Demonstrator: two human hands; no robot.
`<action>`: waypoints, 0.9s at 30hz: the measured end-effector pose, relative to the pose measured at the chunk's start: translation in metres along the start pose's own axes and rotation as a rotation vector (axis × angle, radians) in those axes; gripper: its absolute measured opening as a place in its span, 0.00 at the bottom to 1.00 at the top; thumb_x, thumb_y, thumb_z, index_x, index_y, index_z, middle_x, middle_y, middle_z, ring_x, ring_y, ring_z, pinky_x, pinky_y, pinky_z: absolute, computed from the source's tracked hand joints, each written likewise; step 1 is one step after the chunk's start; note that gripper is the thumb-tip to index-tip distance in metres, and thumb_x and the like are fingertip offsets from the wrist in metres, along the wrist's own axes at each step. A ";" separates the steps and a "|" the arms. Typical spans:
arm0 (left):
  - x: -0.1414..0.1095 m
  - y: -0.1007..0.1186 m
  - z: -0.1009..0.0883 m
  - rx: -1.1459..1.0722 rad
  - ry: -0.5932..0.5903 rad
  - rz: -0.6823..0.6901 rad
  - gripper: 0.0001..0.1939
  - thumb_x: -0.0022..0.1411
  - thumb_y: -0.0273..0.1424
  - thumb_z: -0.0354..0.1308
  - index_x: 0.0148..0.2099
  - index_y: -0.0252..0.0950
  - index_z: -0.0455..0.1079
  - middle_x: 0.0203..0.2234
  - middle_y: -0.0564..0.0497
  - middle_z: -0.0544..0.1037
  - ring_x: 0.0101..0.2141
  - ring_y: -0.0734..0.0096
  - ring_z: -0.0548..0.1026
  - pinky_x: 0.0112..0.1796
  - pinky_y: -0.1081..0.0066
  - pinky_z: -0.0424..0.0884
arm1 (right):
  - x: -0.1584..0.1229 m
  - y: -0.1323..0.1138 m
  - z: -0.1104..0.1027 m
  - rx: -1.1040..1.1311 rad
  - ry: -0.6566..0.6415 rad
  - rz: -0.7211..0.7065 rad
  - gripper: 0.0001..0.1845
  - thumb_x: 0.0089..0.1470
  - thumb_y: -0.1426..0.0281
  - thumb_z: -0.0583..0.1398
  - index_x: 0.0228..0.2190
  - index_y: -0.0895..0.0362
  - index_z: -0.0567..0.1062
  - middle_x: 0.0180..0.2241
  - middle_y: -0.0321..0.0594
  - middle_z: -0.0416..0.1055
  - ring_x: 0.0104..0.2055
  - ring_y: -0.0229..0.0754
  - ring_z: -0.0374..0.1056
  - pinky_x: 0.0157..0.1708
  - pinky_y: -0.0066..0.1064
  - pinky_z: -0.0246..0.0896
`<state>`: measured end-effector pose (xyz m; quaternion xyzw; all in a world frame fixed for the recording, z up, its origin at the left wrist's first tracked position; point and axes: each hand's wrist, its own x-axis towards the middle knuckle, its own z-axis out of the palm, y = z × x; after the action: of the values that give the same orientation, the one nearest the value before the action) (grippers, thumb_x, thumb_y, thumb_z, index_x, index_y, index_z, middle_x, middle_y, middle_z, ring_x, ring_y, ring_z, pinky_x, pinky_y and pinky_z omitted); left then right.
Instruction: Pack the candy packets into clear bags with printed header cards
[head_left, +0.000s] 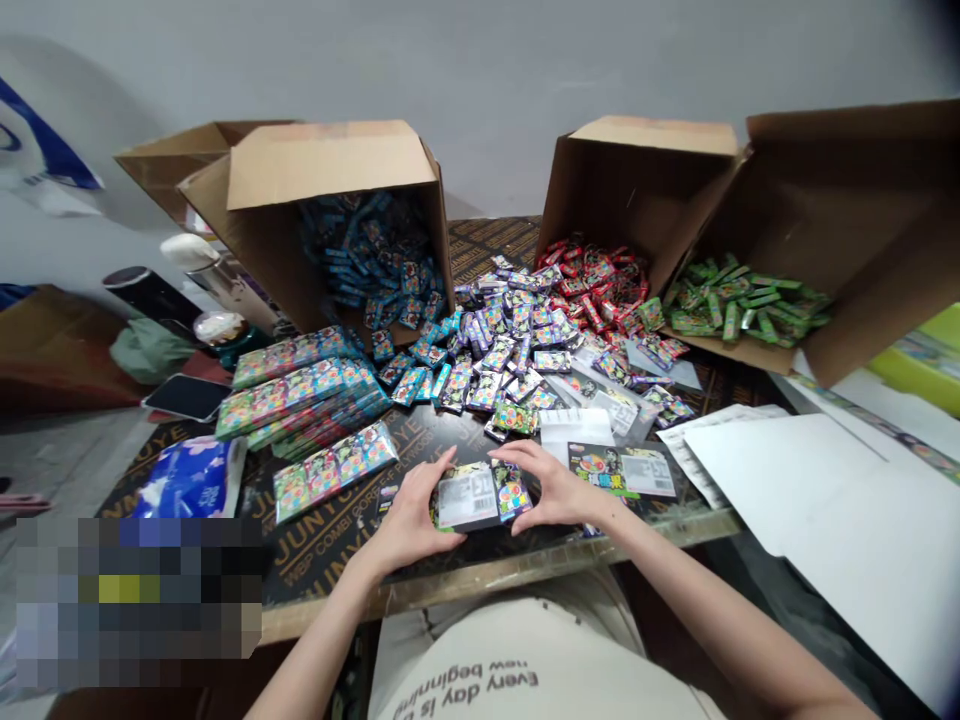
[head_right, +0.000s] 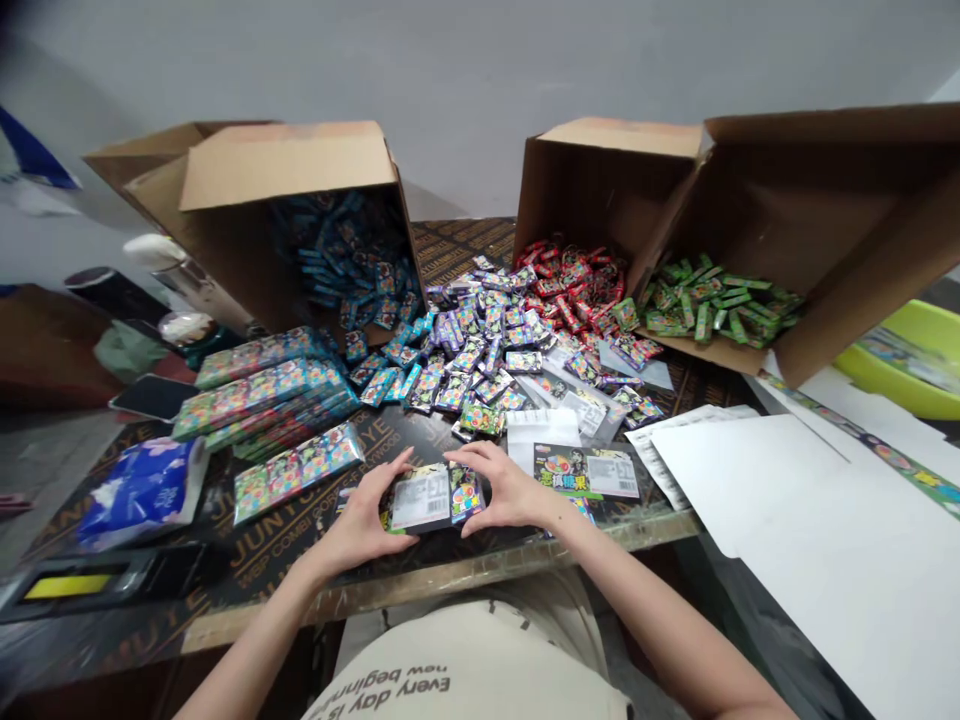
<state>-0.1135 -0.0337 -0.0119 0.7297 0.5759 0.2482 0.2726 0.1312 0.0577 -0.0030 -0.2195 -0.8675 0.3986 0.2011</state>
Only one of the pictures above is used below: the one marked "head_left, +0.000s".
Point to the pile of green candy packets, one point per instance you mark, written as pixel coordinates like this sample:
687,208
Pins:
742,304

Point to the single filled clear candy bag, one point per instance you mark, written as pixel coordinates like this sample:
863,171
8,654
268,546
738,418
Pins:
334,469

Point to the white and blue plastic bag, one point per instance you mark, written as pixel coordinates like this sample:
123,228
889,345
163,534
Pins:
37,150

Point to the pile of purple candy packets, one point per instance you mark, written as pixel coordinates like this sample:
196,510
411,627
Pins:
510,337

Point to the printed packaging strip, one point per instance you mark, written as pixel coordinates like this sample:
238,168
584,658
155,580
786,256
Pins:
885,427

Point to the blue tissue pack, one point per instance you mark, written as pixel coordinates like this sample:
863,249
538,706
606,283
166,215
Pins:
187,480

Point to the cardboard box holding green packets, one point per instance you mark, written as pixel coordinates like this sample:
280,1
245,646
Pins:
847,210

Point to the person's body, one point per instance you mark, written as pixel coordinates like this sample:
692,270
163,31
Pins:
525,667

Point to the stack of filled clear bags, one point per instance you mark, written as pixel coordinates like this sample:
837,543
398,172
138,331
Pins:
307,397

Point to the green cloth bundle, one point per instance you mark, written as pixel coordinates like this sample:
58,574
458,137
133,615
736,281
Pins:
150,352

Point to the pile of blue candy packets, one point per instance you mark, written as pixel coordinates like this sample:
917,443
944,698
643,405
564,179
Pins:
382,262

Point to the black candy bag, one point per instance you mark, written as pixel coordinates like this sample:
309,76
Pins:
476,499

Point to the person's right hand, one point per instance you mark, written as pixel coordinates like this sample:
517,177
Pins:
566,495

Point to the dark green lidded cup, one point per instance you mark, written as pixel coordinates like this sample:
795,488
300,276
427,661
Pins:
221,337

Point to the person's left hand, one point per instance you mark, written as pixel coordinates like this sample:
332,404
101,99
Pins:
401,525

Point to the flat empty black printed bag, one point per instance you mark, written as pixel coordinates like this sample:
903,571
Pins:
626,472

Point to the cardboard box holding blue packets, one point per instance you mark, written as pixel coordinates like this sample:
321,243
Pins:
315,172

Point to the yellow-green plastic crate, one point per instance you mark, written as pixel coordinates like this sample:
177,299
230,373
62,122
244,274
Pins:
926,360

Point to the black smartphone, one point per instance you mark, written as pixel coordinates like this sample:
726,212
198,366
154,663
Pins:
187,397

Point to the large white paper sheet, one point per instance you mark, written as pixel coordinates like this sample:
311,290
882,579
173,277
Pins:
840,525

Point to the cardboard box holding red packets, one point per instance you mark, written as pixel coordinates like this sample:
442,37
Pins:
637,180

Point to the pile of empty clear bags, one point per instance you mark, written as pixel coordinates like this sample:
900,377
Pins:
592,409

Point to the black thermos bottle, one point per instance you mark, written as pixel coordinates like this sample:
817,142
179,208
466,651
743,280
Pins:
146,296

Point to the pile of red candy packets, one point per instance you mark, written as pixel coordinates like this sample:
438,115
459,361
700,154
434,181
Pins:
592,285

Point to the white sticker sheet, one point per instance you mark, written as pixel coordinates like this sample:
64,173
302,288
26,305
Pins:
686,442

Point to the empty brown cardboard box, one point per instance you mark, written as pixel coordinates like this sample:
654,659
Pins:
172,165

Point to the black plywood board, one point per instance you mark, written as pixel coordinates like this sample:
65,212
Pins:
315,555

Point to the white thermos bottle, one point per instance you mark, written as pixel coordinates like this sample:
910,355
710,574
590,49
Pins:
199,262

